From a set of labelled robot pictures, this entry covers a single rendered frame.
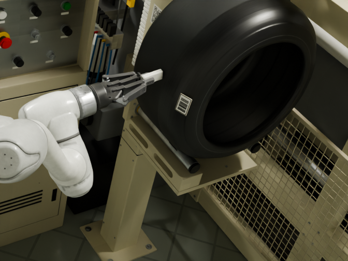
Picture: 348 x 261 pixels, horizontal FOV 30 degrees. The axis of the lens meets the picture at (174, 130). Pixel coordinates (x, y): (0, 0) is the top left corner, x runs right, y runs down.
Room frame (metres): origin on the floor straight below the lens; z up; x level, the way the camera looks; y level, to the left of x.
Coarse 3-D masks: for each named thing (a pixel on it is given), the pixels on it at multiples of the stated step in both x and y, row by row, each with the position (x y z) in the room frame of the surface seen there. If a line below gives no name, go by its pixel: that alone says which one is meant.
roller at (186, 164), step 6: (138, 108) 1.88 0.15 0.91; (144, 114) 1.85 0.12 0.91; (144, 120) 1.84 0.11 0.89; (150, 120) 1.82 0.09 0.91; (150, 126) 1.81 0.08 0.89; (156, 132) 1.78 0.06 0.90; (162, 138) 1.76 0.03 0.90; (168, 144) 1.73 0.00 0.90; (174, 150) 1.70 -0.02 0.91; (180, 156) 1.68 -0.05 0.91; (186, 156) 1.67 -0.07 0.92; (186, 162) 1.66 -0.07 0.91; (192, 162) 1.65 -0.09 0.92; (186, 168) 1.65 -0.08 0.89; (192, 168) 1.64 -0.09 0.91; (198, 168) 1.66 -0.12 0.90
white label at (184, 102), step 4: (180, 96) 1.56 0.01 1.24; (184, 96) 1.55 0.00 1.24; (180, 100) 1.55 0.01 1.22; (184, 100) 1.55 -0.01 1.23; (188, 100) 1.55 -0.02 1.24; (180, 104) 1.55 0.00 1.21; (184, 104) 1.55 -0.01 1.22; (188, 104) 1.54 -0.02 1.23; (176, 108) 1.55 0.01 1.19; (180, 108) 1.55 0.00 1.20; (184, 108) 1.54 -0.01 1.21; (188, 108) 1.54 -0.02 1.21; (180, 112) 1.55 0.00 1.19; (184, 112) 1.54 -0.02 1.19
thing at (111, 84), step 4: (132, 76) 1.56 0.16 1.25; (136, 76) 1.57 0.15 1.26; (116, 80) 1.53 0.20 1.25; (120, 80) 1.54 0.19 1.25; (124, 80) 1.54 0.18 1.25; (128, 80) 1.54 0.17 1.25; (132, 80) 1.55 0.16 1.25; (108, 84) 1.50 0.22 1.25; (112, 84) 1.50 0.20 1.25; (116, 84) 1.51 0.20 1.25; (120, 84) 1.52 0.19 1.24; (124, 84) 1.53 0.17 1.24
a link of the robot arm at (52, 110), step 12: (48, 96) 1.37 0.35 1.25; (60, 96) 1.37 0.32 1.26; (72, 96) 1.39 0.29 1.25; (24, 108) 1.32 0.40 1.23; (36, 108) 1.32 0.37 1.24; (48, 108) 1.33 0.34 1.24; (60, 108) 1.34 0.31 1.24; (72, 108) 1.37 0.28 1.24; (36, 120) 1.29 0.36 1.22; (48, 120) 1.31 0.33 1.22; (60, 120) 1.32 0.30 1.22; (72, 120) 1.35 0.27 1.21; (60, 132) 1.31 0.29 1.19; (72, 132) 1.33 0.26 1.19
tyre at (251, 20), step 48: (192, 0) 1.77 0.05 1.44; (240, 0) 1.77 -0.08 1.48; (288, 0) 1.91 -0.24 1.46; (144, 48) 1.70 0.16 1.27; (192, 48) 1.62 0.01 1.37; (240, 48) 1.64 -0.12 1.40; (288, 48) 2.04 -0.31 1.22; (144, 96) 1.66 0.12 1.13; (192, 96) 1.56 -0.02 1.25; (240, 96) 2.02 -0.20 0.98; (288, 96) 1.88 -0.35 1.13; (192, 144) 1.59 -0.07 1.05; (240, 144) 1.74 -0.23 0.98
